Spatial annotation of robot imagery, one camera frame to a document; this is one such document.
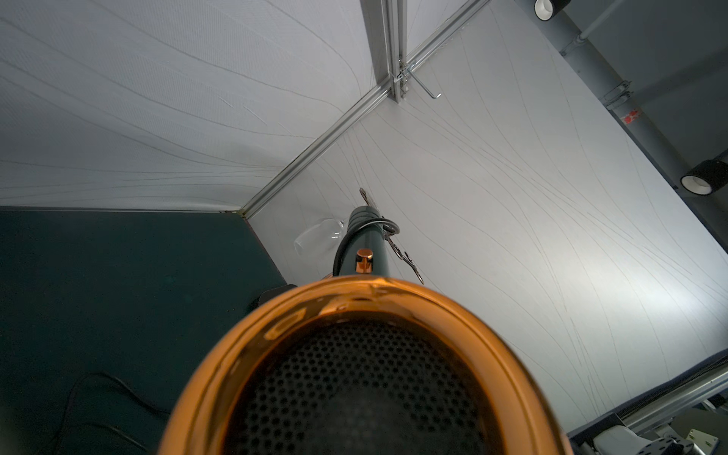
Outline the copper wire glass rack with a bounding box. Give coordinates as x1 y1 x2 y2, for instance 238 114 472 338
359 188 425 284

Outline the green hair dryer cord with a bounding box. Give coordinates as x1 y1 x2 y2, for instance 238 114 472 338
332 218 401 277

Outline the black hair dryer cord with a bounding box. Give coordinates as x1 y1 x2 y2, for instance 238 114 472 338
33 372 172 455

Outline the green table mat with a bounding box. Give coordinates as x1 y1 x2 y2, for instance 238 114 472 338
1 212 284 454

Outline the green hair dryer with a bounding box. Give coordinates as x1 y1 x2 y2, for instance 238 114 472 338
158 206 571 454

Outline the right metal hook bracket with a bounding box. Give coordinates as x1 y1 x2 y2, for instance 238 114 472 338
392 62 442 100

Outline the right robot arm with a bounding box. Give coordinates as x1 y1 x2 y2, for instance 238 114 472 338
569 409 727 454

